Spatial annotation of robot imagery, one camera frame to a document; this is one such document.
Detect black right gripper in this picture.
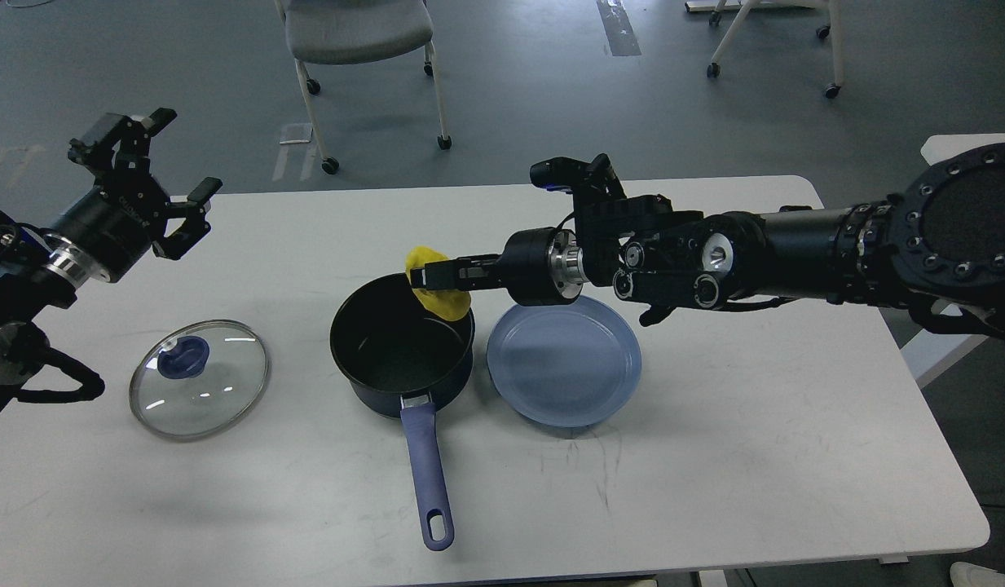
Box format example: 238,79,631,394
410,227,584,306

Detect blue round plate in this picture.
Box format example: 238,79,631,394
487,296,642,430

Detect grey office chair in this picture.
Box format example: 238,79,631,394
275,1,453,175

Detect white shoe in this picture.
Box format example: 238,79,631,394
949,562,1005,587

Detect glass pot lid blue knob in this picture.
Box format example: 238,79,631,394
129,319,271,442

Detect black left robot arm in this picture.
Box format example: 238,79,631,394
0,108,223,413

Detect white chair legs with casters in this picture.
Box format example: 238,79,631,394
685,0,845,99

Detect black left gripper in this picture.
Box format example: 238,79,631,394
51,108,223,283

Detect yellow potato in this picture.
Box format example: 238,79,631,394
405,245,472,322

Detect dark pot with blue handle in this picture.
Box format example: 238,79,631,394
329,272,475,551

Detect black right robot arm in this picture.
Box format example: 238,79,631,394
408,142,1005,345

